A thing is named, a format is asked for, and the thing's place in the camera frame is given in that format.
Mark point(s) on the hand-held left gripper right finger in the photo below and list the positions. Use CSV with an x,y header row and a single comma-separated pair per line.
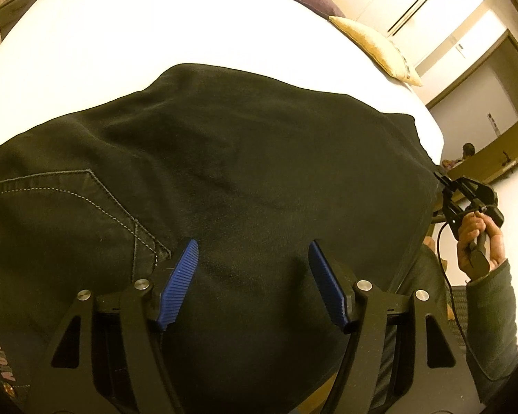
x,y
326,280

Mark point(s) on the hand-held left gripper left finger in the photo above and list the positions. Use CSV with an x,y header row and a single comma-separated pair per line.
x,y
179,280

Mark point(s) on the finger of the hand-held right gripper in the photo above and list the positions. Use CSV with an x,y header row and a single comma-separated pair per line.
x,y
451,213
448,180

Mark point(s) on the black pants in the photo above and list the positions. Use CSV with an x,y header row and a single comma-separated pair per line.
x,y
241,159

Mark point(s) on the person's right forearm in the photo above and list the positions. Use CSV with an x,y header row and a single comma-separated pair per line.
x,y
494,319

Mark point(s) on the person's right hand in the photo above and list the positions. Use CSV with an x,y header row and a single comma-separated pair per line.
x,y
468,228

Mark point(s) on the yellow pillow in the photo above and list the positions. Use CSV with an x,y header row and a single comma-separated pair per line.
x,y
375,43

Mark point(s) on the bed with white sheet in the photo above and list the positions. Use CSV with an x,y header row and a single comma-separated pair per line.
x,y
155,21

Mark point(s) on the wooden door frame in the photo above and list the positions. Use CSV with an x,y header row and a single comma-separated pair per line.
x,y
500,151

